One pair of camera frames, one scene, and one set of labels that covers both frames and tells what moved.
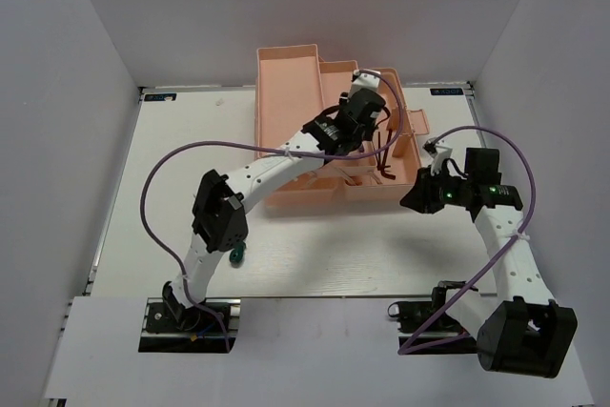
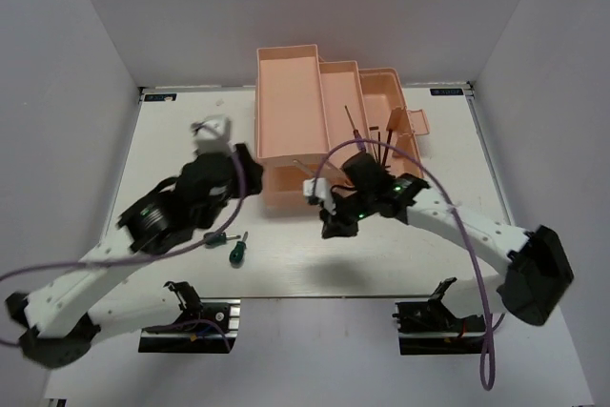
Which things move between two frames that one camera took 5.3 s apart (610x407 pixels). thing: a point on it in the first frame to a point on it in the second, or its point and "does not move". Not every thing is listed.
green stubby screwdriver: x=235 y=255 does not move
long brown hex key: x=386 y=151 does not move
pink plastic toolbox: x=294 y=84 does not move
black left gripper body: x=360 y=138 to x=254 y=178
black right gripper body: x=439 y=190 to x=350 y=211
